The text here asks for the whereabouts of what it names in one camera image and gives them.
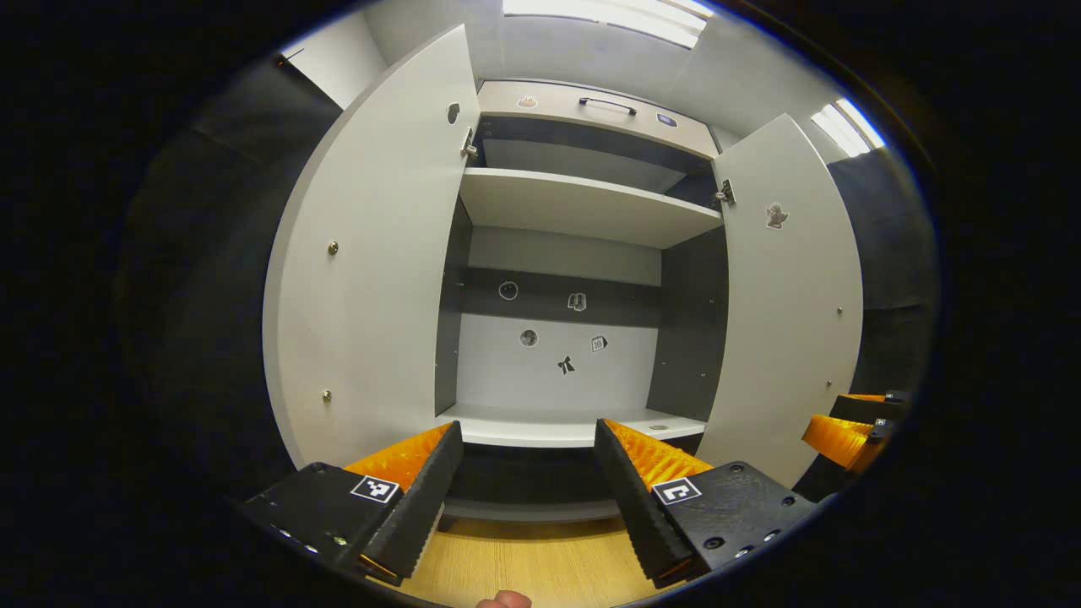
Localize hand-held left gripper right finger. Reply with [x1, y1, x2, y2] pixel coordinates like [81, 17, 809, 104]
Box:
[593, 418, 818, 589]

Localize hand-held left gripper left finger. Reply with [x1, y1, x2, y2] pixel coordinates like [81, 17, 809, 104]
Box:
[230, 421, 465, 585]

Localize grey cabinet door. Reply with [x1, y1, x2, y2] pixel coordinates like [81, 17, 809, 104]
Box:
[694, 114, 864, 489]
[262, 24, 481, 470]

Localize grey double-door shoe cabinet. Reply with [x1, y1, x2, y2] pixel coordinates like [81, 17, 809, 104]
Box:
[262, 24, 864, 523]

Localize grey cabinet shelf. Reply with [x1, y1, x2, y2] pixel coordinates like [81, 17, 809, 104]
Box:
[435, 404, 709, 449]
[459, 167, 725, 250]

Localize black backdrop cloth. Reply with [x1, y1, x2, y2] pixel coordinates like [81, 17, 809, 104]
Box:
[118, 52, 345, 499]
[794, 148, 940, 499]

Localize ceiling light panel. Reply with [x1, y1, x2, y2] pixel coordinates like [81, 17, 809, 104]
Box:
[502, 0, 716, 49]
[811, 97, 888, 159]

